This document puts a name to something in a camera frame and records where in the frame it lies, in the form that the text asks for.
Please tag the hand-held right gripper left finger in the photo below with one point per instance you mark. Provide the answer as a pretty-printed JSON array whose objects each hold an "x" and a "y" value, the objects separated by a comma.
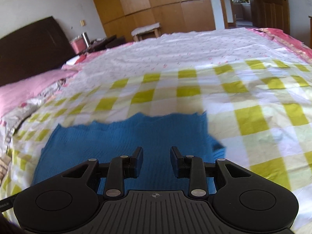
[{"x": 139, "y": 159}]

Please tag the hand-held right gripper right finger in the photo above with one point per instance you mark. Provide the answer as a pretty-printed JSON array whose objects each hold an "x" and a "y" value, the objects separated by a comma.
[{"x": 176, "y": 159}]

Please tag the blue striped knit sweater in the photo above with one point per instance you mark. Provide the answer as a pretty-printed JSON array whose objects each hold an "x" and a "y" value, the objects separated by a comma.
[{"x": 121, "y": 141}]

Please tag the brown plaid cloth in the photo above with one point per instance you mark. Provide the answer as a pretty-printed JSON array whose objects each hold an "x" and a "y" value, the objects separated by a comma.
[{"x": 4, "y": 162}]

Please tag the green checked bed sheet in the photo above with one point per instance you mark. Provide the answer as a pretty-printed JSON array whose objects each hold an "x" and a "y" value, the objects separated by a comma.
[{"x": 243, "y": 107}]

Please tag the heart print duvet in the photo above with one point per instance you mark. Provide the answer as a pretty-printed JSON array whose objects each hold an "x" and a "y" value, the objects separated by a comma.
[{"x": 26, "y": 112}]

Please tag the white floral bed sheet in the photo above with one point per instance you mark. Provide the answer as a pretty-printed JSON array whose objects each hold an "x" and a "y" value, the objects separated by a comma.
[{"x": 182, "y": 48}]

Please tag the pink pillow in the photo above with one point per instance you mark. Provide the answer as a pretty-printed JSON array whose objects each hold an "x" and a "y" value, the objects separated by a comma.
[{"x": 29, "y": 89}]

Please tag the dark nightstand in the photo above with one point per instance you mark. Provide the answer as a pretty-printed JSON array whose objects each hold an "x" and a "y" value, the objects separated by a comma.
[{"x": 107, "y": 42}]

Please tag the pink box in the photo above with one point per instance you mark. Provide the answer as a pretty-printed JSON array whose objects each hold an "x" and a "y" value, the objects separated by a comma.
[{"x": 78, "y": 45}]

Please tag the wooden stool with white cushion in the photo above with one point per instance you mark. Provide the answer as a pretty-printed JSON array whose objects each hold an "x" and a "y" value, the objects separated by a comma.
[{"x": 146, "y": 30}]

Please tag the steel thermos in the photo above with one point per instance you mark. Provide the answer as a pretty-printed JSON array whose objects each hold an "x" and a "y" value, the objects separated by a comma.
[{"x": 85, "y": 39}]

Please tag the dark wooden headboard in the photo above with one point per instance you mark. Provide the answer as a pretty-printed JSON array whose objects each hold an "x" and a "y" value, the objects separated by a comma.
[{"x": 31, "y": 48}]

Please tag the wooden wardrobe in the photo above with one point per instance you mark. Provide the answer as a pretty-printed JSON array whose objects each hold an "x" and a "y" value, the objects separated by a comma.
[{"x": 151, "y": 4}]

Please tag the pink patterned quilt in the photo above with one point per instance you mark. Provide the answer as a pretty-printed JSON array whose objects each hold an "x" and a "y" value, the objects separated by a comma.
[{"x": 290, "y": 41}]

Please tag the brown wooden door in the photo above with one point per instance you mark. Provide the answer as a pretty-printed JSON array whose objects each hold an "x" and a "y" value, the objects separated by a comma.
[{"x": 274, "y": 7}]

